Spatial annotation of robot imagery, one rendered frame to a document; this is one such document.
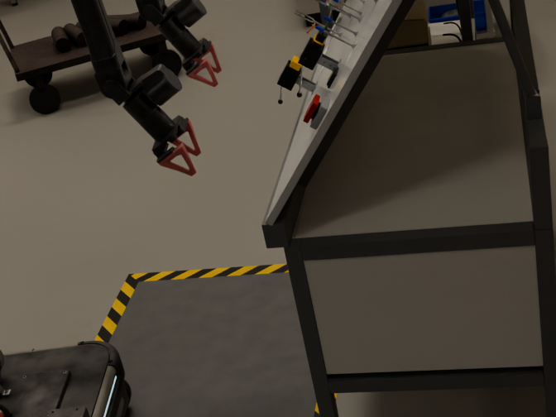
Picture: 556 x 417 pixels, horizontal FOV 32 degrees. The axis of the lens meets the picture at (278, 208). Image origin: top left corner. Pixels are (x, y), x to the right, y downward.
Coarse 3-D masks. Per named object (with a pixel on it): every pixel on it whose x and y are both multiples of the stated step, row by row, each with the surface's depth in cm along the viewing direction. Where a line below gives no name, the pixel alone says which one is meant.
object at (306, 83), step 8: (288, 64) 264; (288, 72) 263; (296, 72) 263; (280, 80) 265; (288, 80) 264; (296, 80) 264; (304, 80) 267; (280, 88) 268; (288, 88) 266; (304, 88) 266; (312, 88) 266; (280, 96) 269
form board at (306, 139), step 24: (384, 0) 202; (360, 24) 228; (384, 24) 192; (336, 48) 261; (360, 48) 202; (360, 72) 198; (312, 96) 262; (336, 96) 203; (312, 144) 208; (288, 168) 229; (288, 192) 215
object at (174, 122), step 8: (160, 112) 207; (152, 120) 206; (160, 120) 207; (168, 120) 208; (176, 120) 211; (144, 128) 208; (152, 128) 207; (160, 128) 207; (168, 128) 208; (176, 128) 208; (152, 136) 209; (160, 136) 208; (168, 136) 206; (176, 136) 206; (160, 144) 206
